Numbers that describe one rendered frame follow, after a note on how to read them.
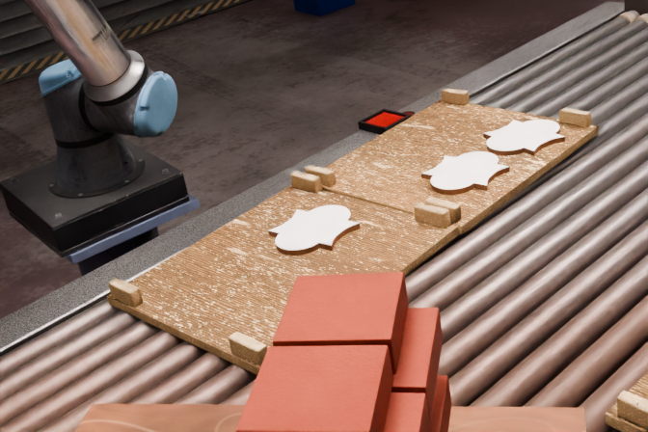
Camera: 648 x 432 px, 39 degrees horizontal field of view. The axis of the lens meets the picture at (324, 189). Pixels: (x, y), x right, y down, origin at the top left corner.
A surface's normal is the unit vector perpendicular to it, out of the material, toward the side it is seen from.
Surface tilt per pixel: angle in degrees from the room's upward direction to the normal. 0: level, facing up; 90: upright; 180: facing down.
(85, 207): 2
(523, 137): 0
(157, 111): 99
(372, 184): 0
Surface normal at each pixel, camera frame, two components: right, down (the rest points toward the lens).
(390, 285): -0.15, -0.89
